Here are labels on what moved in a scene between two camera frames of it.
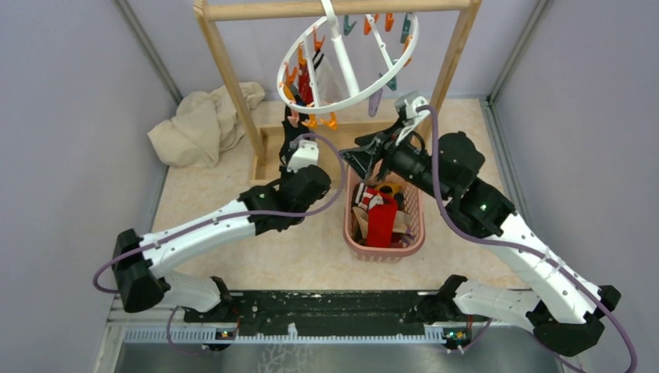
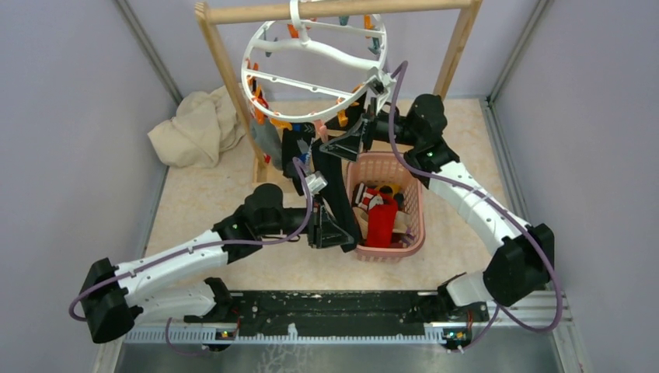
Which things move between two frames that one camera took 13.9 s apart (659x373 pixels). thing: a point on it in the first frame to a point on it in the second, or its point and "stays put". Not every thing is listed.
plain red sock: (381, 222) stays put
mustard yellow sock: (395, 188) stays put
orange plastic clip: (332, 122) to (280, 123)
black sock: (291, 132) to (336, 199)
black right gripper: (372, 148) to (349, 143)
